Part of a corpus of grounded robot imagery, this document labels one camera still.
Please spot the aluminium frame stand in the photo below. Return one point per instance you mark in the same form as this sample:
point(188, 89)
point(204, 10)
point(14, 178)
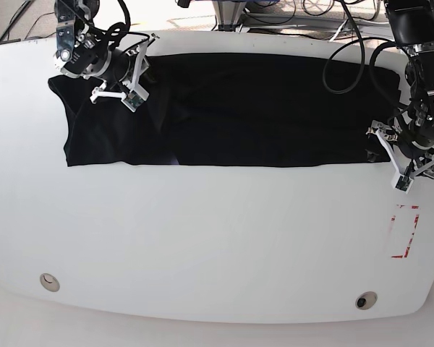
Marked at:
point(228, 14)

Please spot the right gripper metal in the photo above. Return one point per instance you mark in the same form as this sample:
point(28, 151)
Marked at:
point(82, 49)

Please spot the black t-shirt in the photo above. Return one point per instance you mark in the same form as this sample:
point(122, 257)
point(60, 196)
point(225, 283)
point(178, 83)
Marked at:
point(227, 109)

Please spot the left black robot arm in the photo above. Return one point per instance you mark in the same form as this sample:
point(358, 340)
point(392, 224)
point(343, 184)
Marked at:
point(412, 25)

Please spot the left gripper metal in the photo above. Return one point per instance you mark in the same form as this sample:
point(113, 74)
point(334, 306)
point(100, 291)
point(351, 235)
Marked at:
point(416, 136)

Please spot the left table grommet hole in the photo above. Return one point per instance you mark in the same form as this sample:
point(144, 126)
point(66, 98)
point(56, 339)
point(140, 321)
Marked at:
point(49, 282)

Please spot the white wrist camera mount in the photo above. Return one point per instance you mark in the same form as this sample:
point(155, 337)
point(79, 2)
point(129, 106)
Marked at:
point(121, 80)
point(407, 167)

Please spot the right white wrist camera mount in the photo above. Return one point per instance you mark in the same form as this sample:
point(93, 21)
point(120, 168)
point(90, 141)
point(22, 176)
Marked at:
point(121, 80)

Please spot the right table grommet hole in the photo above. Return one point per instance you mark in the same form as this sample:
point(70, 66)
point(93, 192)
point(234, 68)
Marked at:
point(366, 301)

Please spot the red tape rectangle marking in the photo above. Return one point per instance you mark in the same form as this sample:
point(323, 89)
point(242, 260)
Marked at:
point(402, 229)

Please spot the table grommet hole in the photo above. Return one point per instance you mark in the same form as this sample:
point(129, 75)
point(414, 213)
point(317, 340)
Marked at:
point(49, 282)
point(366, 301)

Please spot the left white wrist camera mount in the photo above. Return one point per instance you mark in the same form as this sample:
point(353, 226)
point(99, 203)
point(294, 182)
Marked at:
point(407, 167)

